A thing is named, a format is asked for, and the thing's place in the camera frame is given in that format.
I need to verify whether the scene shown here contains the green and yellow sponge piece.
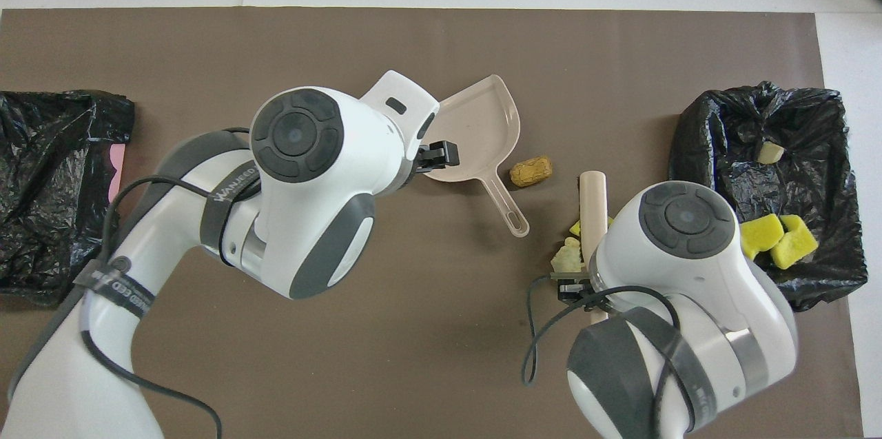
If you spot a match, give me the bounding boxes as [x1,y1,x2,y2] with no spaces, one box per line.
[741,214,785,261]
[770,214,819,270]

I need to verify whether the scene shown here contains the beige hand brush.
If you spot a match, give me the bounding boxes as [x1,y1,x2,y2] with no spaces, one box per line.
[579,171,611,324]

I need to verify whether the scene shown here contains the beige plastic dustpan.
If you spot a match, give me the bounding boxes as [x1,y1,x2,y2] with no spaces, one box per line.
[420,74,531,238]

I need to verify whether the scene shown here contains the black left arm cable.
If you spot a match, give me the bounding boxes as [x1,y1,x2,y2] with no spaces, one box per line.
[7,127,252,439]

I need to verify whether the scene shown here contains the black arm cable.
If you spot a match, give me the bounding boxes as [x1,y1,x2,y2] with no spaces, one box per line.
[7,127,252,439]
[522,276,697,439]

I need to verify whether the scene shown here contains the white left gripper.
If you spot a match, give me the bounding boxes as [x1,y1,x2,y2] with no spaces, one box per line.
[360,70,460,175]

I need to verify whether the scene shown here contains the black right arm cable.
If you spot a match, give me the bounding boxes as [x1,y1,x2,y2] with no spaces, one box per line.
[522,276,697,439]

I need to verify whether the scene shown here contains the brown sponge chunk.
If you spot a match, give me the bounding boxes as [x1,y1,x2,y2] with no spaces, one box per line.
[509,156,554,188]

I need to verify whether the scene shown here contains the black bag lined pink bin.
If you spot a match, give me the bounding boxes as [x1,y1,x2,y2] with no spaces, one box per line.
[0,89,136,307]

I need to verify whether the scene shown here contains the brown table mat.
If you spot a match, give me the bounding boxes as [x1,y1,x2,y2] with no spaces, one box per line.
[0,8,864,439]

